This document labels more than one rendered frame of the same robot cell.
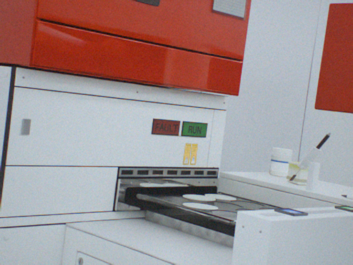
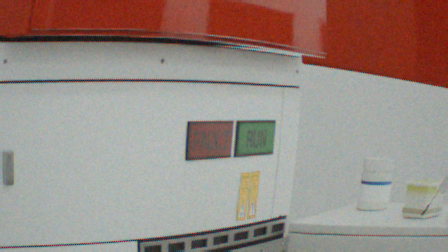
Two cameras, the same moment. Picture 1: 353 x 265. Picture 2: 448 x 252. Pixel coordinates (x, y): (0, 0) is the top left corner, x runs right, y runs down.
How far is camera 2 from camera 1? 0.77 m
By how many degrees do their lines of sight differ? 17
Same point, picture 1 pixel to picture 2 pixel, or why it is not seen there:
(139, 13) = not seen: outside the picture
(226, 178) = (304, 233)
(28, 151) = (16, 219)
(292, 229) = not seen: outside the picture
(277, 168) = (374, 197)
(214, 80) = (296, 27)
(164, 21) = not seen: outside the picture
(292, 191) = (427, 233)
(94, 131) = (96, 167)
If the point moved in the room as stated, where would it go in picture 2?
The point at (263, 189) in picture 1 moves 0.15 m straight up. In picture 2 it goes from (382, 239) to (396, 151)
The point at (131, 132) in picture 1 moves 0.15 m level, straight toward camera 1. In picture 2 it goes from (152, 160) to (193, 176)
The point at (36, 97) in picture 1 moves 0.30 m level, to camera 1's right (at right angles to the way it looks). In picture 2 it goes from (17, 101) to (280, 115)
